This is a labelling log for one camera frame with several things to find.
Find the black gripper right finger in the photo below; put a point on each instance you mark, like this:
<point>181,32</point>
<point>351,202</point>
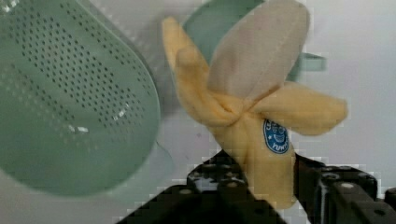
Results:
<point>340,194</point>

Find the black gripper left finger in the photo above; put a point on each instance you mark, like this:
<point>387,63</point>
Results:
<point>216,192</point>

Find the plush peeled banana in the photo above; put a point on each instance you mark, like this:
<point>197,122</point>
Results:
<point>243,97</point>

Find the green mug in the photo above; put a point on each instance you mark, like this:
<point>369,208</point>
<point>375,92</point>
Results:
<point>209,23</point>

